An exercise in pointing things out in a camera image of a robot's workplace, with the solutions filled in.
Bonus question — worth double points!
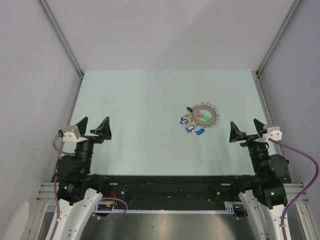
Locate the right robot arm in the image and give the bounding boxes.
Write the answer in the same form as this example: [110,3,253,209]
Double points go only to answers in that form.
[229,119,291,240]

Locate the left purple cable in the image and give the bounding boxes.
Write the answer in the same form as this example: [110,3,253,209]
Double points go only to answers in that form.
[44,133,129,240]

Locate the left aluminium frame post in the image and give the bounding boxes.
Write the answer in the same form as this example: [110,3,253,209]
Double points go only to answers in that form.
[36,0,84,80]

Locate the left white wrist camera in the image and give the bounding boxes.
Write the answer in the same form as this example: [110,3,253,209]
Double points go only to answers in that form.
[61,125,88,143]

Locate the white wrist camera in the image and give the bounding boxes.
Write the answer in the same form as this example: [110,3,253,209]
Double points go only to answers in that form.
[255,124,283,143]
[61,125,88,143]

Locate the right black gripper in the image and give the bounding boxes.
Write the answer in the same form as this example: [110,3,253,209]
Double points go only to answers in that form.
[228,118,268,176]

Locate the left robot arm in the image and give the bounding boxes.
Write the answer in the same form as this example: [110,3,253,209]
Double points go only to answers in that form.
[46,116,112,240]

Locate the yellow tag key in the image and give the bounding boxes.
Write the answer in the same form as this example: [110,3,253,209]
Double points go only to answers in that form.
[189,120,197,126]

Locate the right aluminium frame post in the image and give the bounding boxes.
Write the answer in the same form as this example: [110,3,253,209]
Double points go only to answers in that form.
[256,0,305,76]

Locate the aluminium frame post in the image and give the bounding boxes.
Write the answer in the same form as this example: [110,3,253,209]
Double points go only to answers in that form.
[36,0,84,80]
[256,0,305,76]

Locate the slotted cable duct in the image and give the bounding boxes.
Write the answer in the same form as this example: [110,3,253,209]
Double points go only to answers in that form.
[44,201,245,215]

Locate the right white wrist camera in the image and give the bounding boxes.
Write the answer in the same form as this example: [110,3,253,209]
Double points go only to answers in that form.
[255,124,283,143]

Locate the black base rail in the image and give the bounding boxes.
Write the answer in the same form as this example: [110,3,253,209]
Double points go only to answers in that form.
[103,175,240,211]

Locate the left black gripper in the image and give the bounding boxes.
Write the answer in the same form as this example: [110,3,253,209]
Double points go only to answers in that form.
[75,115,111,173]

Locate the green tag key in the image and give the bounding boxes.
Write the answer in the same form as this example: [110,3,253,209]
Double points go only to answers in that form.
[201,114,211,121]

